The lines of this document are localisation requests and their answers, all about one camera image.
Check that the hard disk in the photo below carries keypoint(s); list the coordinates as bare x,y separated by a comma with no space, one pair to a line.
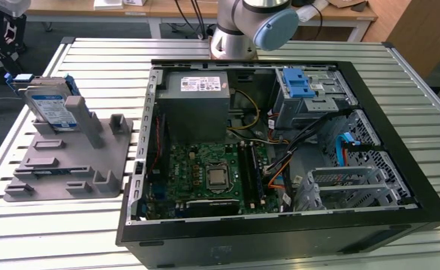
48,108

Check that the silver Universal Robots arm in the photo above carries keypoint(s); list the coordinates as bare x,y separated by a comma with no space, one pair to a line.
230,42

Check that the metal disk bay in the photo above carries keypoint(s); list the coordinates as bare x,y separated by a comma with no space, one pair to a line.
346,187

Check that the wooden desk white legs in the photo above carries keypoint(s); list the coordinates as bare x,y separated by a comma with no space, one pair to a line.
54,9

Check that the large white box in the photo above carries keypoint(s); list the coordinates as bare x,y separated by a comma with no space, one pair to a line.
108,4

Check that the small white box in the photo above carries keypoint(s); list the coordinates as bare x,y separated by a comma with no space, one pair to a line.
133,2

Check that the grey parts rack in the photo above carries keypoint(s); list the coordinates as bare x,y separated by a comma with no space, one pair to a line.
77,157

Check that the green RAM stick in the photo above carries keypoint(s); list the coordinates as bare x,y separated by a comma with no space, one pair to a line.
41,171

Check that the grey power supply unit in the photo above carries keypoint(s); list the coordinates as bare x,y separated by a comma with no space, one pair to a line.
193,118

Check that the green motherboard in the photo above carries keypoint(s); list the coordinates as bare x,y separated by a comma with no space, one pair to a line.
184,180

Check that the metal CPU socket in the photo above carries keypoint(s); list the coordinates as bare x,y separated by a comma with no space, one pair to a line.
216,165

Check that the silver CPU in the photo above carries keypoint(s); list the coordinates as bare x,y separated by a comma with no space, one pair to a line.
217,176

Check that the blue drive latch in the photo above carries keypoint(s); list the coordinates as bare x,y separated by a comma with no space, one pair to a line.
296,83

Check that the black RAM slot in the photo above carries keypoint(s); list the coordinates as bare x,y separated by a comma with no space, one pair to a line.
245,174

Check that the black graphics card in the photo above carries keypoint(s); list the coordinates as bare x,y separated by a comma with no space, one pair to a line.
212,206

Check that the metal optical drive cage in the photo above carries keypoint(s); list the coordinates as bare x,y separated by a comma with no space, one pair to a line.
317,108

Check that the brown cardboard piece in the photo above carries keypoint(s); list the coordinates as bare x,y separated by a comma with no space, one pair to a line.
345,3

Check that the black PC case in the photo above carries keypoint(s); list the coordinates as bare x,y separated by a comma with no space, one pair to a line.
242,247

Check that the brown wooden cabinet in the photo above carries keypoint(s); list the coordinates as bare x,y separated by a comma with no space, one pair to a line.
422,28

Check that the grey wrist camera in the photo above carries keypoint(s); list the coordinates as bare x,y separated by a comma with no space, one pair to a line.
17,7

